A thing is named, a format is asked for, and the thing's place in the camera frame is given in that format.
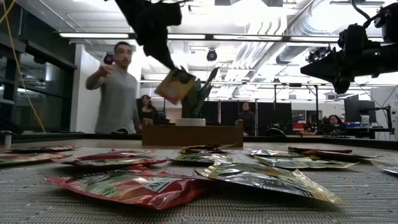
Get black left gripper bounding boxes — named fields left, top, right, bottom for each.
left=114, top=0, right=183, bottom=70

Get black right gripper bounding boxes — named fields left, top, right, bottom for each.
left=300, top=46, right=363, bottom=95

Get green yellow lemon tea sachet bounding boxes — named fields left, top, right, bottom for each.
left=195, top=161, right=345, bottom=206
left=169, top=152, right=234, bottom=165
left=369, top=157, right=398, bottom=175
left=253, top=155, right=360, bottom=170
left=245, top=148, right=307, bottom=158

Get black track spotlights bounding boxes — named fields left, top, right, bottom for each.
left=306, top=46, right=332, bottom=63

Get long ceiling light strip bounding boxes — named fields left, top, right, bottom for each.
left=289, top=36, right=385, bottom=43
left=213, top=35, right=283, bottom=42
left=58, top=32, right=130, bottom=39
left=167, top=34, right=206, bottom=40

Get black computer monitor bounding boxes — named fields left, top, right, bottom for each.
left=344, top=99, right=377, bottom=124

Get snake plant in white pot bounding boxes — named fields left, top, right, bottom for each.
left=175, top=66, right=220, bottom=127

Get brown wooden tray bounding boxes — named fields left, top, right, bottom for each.
left=142, top=119, right=244, bottom=147

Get grey woven placemat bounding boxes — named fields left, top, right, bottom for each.
left=0, top=146, right=398, bottom=224

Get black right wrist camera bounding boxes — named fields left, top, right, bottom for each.
left=338, top=23, right=374, bottom=52

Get black aluminium table frame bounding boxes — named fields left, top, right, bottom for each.
left=0, top=132, right=398, bottom=151

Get yellow hanging cable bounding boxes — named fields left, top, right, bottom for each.
left=0, top=0, right=47, bottom=134

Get grey metal post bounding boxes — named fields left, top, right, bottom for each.
left=1, top=130, right=13, bottom=149

